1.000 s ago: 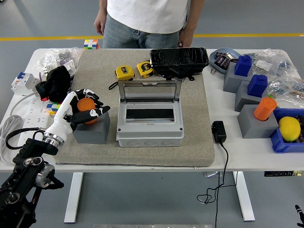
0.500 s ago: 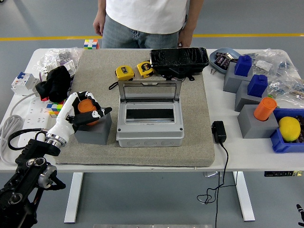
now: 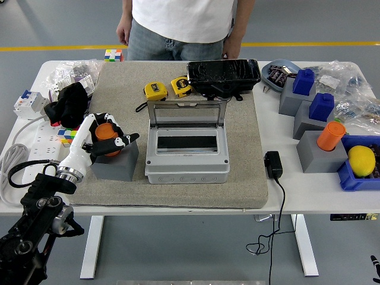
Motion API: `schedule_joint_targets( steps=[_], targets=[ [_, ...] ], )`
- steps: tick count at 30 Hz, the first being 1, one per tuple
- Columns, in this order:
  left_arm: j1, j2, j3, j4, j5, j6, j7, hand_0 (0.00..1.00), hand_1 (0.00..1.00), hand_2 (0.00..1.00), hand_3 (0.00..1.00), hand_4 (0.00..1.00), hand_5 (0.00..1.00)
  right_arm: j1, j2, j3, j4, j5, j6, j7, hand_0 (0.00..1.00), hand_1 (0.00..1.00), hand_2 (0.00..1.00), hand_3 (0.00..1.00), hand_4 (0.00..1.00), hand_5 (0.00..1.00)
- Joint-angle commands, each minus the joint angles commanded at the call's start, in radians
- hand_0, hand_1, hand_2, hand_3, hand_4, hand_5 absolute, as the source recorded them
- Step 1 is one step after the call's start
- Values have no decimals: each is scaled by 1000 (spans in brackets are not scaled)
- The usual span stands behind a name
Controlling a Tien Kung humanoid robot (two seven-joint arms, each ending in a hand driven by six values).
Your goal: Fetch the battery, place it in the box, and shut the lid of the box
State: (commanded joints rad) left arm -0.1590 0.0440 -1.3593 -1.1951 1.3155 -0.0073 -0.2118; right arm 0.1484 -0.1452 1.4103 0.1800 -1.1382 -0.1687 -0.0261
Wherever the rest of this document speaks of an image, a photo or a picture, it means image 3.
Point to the person's right hand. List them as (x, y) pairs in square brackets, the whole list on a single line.
[(124, 32)]

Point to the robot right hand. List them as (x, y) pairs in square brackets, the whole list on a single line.
[(376, 267)]

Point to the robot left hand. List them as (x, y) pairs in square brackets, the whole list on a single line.
[(74, 151)]

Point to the person's left hand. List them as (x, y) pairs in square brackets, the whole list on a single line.
[(233, 46)]

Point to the orange cylinder battery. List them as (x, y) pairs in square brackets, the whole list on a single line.
[(331, 135), (104, 132)]

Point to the transparent hinged box lid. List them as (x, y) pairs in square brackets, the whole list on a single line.
[(187, 104)]

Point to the person's right forearm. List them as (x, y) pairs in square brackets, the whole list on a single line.
[(127, 10)]

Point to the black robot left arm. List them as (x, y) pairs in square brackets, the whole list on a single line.
[(38, 202)]

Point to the person's left forearm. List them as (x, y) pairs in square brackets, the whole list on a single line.
[(244, 17)]

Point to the blue block battery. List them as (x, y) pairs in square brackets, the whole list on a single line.
[(304, 81), (322, 107)]

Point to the grey plastic junction box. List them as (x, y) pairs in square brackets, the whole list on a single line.
[(187, 166)]

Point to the colourful puzzle cube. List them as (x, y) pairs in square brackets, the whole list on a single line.
[(69, 135), (114, 55)]

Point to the black plastic tray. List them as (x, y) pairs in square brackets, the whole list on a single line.
[(222, 71)]

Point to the white power strip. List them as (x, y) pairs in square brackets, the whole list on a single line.
[(44, 142)]

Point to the beige fabric mat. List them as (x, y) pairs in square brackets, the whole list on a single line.
[(124, 77)]

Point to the black cloth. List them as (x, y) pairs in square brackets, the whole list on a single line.
[(71, 104)]

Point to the blue-grey shallow bowl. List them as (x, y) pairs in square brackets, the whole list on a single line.
[(277, 63)]

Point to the grey block with round hole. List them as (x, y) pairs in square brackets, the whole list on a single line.
[(118, 169), (317, 160)]

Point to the dark foil packet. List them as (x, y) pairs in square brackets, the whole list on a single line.
[(377, 154), (273, 72), (281, 78)]

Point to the small metal clip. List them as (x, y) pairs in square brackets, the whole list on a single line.
[(266, 89)]

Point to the person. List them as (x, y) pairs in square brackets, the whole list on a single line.
[(178, 17)]

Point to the black table control panel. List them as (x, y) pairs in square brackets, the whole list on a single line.
[(350, 217)]

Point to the small silver metal piece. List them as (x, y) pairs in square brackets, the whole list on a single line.
[(286, 69)]

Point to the yellow tape measure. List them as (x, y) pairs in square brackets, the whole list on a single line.
[(179, 86), (154, 90)]

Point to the clear bag of parts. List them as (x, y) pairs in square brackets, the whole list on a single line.
[(362, 112), (341, 77), (68, 68)]

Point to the white circuit breaker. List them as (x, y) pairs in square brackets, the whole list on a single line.
[(28, 102)]

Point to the white table leg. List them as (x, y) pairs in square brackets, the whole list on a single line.
[(305, 246), (92, 246)]

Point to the grey block holder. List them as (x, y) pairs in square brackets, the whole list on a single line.
[(301, 124), (289, 104)]

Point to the blue plastic bin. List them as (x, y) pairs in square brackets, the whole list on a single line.
[(348, 178)]

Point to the yellow lemon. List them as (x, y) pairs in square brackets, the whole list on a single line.
[(362, 161)]

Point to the silver under-table bracket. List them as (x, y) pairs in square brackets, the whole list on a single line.
[(264, 218)]

